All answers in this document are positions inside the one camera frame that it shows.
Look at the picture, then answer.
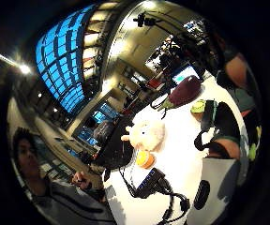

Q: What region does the green toy fruit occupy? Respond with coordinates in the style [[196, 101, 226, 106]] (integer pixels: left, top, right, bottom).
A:
[[189, 98, 208, 122]]

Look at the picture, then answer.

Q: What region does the purple toy eggplant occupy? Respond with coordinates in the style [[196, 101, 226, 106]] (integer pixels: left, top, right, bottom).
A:
[[162, 74, 203, 111]]

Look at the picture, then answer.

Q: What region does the person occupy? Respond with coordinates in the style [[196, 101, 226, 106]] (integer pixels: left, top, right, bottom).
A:
[[203, 18, 263, 186], [11, 126, 117, 225]]

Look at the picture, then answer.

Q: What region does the laptop with lit screen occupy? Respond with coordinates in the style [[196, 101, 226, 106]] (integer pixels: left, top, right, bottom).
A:
[[171, 64, 202, 86]]

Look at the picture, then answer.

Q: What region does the cream plush toy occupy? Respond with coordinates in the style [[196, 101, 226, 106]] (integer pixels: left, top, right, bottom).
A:
[[120, 119, 167, 153]]

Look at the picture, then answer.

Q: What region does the white box with black oval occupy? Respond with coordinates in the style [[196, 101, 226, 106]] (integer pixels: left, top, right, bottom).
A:
[[186, 157, 242, 225]]

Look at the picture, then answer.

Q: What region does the orange toy fruit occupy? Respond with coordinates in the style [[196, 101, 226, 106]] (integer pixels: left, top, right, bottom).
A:
[[135, 150, 157, 170]]

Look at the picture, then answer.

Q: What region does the ceiling strip light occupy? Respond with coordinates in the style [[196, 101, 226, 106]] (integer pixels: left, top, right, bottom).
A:
[[0, 43, 33, 76]]

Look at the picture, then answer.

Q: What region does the thin black cable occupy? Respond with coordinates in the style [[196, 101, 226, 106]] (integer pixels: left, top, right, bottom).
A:
[[149, 93, 171, 120]]

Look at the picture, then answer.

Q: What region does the black camera device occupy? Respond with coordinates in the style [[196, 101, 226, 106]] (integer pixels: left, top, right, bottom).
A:
[[134, 167, 173, 200]]

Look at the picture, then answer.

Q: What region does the black camera on stand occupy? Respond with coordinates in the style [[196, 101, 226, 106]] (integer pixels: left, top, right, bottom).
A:
[[132, 12, 161, 28]]

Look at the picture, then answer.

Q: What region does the blue glass window wall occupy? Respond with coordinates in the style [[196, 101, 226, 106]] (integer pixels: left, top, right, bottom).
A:
[[35, 3, 97, 114]]

